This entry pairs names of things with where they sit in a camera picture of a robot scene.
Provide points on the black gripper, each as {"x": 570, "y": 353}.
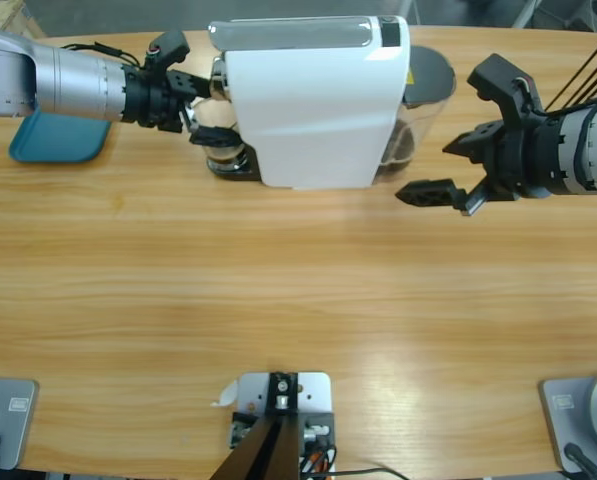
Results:
{"x": 510, "y": 165}
{"x": 148, "y": 100}

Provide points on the clear drinking glass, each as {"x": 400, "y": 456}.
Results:
{"x": 218, "y": 115}

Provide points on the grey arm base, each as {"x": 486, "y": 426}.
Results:
{"x": 568, "y": 415}
{"x": 13, "y": 415}

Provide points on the white capsule coffee machine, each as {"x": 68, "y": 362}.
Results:
{"x": 318, "y": 115}

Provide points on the clear water tank dark lid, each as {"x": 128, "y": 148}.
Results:
{"x": 428, "y": 75}

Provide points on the teal plastic tray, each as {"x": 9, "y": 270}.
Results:
{"x": 53, "y": 140}

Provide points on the grey office chair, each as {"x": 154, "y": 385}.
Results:
{"x": 578, "y": 15}

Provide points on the wooden crate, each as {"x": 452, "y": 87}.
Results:
{"x": 3, "y": 17}

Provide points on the white paper tag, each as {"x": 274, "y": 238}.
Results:
{"x": 226, "y": 395}

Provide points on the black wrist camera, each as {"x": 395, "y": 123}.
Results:
{"x": 170, "y": 46}
{"x": 503, "y": 80}

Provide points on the grey camera mount plate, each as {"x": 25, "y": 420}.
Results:
{"x": 313, "y": 395}

